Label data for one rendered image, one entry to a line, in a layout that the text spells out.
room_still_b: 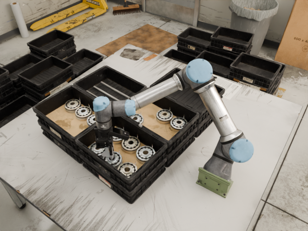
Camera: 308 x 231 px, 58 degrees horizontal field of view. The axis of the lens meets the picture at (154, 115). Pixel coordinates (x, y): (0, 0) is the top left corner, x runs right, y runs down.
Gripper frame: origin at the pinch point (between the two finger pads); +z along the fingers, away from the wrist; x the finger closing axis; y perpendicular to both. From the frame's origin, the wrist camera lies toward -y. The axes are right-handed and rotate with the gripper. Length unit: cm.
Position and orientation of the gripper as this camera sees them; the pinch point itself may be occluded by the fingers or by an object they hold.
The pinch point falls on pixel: (112, 154)
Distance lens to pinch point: 152.4
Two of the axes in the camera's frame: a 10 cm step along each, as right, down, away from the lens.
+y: -10.0, 0.6, -0.6
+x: 0.9, 6.0, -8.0
